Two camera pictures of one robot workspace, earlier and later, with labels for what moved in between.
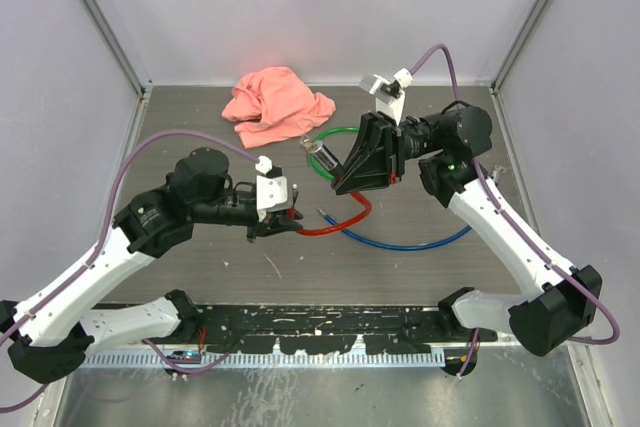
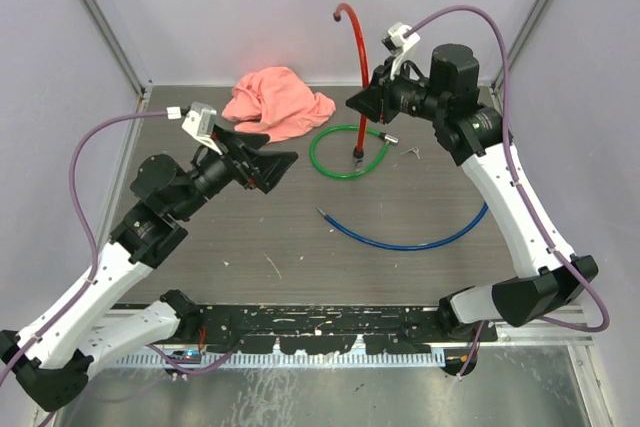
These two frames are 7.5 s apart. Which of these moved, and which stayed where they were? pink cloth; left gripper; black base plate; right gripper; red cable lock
Moved: left gripper; right gripper; red cable lock
Stayed: black base plate; pink cloth
